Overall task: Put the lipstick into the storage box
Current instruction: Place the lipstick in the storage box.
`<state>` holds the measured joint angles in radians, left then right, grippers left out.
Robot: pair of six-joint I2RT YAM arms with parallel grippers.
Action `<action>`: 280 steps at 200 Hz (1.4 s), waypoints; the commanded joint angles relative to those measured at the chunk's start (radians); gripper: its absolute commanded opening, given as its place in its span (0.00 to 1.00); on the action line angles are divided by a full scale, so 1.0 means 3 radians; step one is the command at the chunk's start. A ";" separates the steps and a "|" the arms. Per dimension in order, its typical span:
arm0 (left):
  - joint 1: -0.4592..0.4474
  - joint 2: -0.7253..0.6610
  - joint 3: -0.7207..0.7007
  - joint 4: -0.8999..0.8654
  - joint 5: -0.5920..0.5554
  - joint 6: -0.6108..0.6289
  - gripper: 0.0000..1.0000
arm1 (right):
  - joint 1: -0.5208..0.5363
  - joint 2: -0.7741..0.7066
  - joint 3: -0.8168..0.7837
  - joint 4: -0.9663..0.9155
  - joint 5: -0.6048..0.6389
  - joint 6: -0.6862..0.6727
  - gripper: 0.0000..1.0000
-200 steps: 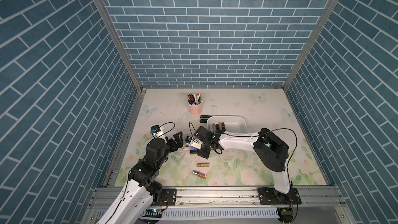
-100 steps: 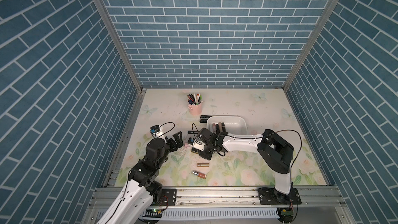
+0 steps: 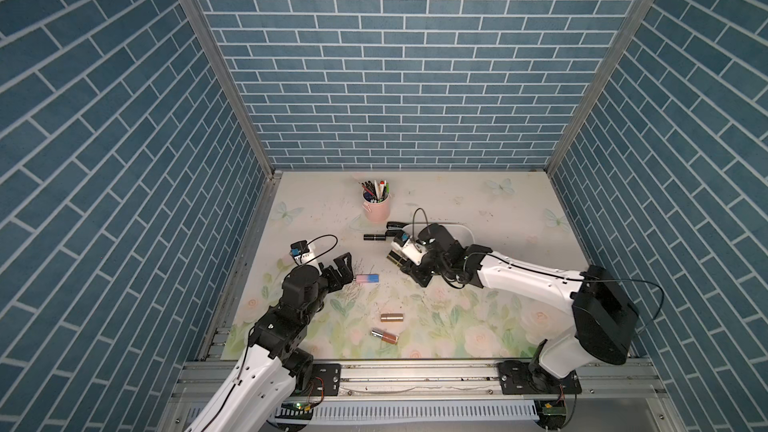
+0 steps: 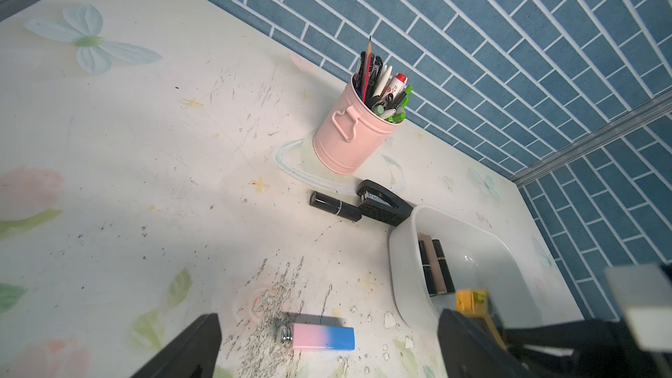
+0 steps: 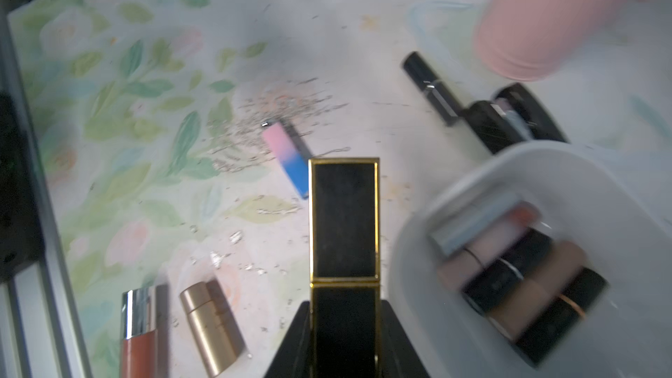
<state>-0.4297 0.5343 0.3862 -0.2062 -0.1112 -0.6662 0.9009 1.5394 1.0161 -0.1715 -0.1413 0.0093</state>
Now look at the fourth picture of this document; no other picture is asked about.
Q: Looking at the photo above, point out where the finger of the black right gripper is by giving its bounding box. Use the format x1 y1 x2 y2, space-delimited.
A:
506 320 620 357

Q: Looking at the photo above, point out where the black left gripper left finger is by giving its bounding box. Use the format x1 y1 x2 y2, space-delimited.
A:
132 313 222 378

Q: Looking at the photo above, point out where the black lipstick gold band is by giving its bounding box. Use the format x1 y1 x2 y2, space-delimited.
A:
432 239 456 294

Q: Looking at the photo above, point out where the long black lipstick tube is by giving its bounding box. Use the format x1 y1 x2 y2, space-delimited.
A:
309 191 362 222

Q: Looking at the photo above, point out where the beige concealer tube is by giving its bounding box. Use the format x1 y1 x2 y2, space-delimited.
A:
420 234 448 295

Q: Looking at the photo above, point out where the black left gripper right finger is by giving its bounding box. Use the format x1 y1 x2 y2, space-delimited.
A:
437 310 530 378

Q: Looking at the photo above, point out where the pink metal pen bucket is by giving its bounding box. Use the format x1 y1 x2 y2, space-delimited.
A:
313 77 401 175

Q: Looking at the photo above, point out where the red white marker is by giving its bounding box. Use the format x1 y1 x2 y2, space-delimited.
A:
383 73 407 97

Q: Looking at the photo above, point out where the black stapler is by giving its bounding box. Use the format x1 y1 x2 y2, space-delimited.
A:
356 180 413 227

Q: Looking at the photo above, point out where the black lipstick silver band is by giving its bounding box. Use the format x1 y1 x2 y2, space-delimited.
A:
418 241 437 297

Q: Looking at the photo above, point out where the black gold square lipstick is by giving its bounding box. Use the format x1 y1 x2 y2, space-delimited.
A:
455 289 507 349

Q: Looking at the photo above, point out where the white plastic storage box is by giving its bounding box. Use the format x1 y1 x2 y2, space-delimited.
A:
388 205 543 334

